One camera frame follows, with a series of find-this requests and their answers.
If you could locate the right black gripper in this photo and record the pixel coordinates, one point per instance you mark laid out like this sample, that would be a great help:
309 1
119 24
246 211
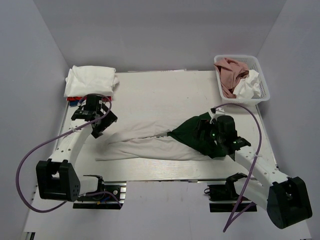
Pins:
214 123

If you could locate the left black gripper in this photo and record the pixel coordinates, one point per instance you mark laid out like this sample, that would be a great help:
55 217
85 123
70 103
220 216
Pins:
109 120

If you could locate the white green Charlie Brown t-shirt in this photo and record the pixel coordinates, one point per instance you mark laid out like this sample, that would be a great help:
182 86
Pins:
162 139

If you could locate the pink t-shirt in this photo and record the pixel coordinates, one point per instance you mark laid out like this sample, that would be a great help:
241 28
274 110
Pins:
230 72

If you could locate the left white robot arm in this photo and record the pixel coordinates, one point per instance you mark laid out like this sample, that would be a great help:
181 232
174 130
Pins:
56 177

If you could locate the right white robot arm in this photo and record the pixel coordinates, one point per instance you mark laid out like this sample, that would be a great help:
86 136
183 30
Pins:
284 198

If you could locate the folded blue t-shirt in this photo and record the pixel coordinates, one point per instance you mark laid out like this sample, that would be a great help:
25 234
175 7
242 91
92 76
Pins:
75 103

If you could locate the folded red t-shirt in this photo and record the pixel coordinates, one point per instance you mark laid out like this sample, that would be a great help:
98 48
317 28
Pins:
76 98

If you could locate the folded white t-shirt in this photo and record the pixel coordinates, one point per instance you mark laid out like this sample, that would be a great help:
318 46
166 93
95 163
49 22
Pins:
84 80

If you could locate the white plastic laundry basket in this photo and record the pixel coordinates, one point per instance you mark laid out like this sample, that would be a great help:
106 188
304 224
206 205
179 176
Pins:
253 64

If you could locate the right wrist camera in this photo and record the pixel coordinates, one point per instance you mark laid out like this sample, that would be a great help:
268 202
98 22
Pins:
214 113

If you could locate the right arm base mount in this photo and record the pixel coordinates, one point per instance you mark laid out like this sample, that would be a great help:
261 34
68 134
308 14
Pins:
220 201

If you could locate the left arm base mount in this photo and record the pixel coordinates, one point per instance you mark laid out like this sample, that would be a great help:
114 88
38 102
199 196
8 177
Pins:
112 198

